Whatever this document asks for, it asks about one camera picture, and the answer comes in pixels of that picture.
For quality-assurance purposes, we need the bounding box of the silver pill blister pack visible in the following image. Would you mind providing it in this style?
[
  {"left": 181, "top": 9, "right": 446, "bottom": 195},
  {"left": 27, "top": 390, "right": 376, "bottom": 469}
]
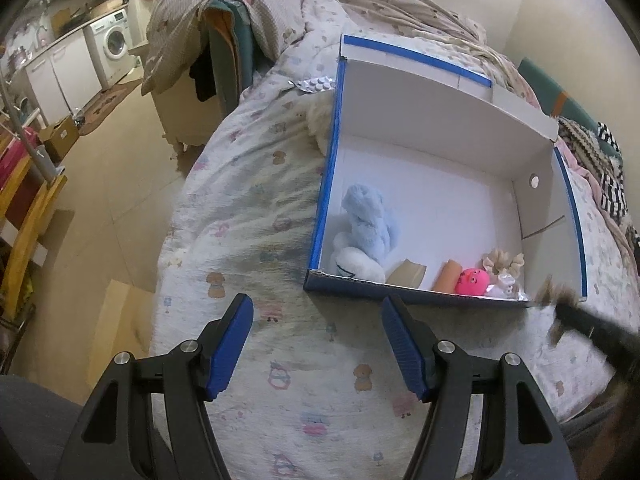
[{"left": 288, "top": 76, "right": 335, "bottom": 94}]

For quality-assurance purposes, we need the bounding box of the white washing machine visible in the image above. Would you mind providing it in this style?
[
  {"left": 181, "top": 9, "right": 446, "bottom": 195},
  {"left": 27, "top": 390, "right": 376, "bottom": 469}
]
[{"left": 84, "top": 6, "right": 136, "bottom": 90}]

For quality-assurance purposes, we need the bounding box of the brown furry soft item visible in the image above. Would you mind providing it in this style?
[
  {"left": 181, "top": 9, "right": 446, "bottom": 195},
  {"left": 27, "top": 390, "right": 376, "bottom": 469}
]
[{"left": 534, "top": 274, "right": 579, "bottom": 347}]

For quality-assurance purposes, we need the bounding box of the teal orange cushion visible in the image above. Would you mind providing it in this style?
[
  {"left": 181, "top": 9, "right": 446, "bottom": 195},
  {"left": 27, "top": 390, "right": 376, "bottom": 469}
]
[{"left": 518, "top": 58, "right": 598, "bottom": 132}]

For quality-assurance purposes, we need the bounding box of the beige lace scrunchie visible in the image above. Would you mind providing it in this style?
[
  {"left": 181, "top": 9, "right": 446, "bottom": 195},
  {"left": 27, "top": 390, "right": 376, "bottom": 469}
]
[{"left": 480, "top": 248, "right": 525, "bottom": 278}]

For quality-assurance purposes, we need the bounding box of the blue white cardboard box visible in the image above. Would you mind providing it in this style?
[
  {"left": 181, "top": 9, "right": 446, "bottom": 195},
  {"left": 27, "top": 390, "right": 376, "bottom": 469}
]
[{"left": 304, "top": 35, "right": 588, "bottom": 309}]

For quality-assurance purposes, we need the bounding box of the teal orange hanging towel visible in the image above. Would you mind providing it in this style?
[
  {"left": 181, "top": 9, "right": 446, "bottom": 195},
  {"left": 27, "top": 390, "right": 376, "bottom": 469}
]
[{"left": 189, "top": 0, "right": 256, "bottom": 116}]

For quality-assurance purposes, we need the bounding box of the pink octopus squishy toy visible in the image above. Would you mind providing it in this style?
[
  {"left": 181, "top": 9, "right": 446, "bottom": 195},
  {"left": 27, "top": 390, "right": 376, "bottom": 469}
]
[{"left": 454, "top": 268, "right": 490, "bottom": 297}]

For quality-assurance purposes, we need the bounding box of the brown floor mat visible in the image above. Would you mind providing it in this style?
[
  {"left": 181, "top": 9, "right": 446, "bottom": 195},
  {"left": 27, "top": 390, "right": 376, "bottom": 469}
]
[{"left": 75, "top": 78, "right": 142, "bottom": 136}]

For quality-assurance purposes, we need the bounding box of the cardboard box on floor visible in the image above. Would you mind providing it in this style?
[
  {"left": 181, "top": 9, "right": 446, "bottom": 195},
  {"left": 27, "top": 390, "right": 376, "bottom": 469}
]
[{"left": 38, "top": 116, "right": 79, "bottom": 164}]

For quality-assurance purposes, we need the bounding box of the light wooden board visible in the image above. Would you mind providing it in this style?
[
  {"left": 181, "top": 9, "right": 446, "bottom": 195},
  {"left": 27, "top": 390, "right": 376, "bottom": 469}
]
[{"left": 86, "top": 280, "right": 154, "bottom": 388}]

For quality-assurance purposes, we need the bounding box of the black white striped cloth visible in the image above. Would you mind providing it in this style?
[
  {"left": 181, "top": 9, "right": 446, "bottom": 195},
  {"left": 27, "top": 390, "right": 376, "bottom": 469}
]
[{"left": 559, "top": 116, "right": 639, "bottom": 264}]

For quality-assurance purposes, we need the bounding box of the beige patterned blanket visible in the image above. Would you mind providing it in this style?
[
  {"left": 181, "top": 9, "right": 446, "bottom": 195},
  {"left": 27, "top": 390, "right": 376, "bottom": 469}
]
[{"left": 142, "top": 0, "right": 529, "bottom": 96}]

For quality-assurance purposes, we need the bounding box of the white kitchen cabinet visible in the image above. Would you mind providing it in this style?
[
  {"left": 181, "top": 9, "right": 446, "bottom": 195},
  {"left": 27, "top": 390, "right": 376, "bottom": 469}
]
[{"left": 26, "top": 29, "right": 102, "bottom": 125}]

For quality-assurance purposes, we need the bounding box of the light blue plush toy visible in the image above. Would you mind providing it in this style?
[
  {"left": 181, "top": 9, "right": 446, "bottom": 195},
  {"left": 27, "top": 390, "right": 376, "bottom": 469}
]
[{"left": 333, "top": 184, "right": 399, "bottom": 263}]

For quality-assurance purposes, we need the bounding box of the peach soft cylinder toy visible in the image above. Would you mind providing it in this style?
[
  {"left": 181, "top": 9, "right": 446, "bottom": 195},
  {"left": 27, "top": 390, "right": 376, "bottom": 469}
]
[{"left": 432, "top": 259, "right": 462, "bottom": 294}]

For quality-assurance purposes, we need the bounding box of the white patterned bed quilt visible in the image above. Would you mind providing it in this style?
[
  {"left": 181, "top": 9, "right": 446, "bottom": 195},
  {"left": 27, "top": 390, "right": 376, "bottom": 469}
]
[{"left": 148, "top": 0, "right": 640, "bottom": 480}]

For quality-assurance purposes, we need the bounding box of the tan triangular soft block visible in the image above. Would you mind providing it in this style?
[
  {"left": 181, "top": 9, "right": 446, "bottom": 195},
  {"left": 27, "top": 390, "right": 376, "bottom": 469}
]
[{"left": 386, "top": 259, "right": 427, "bottom": 288}]

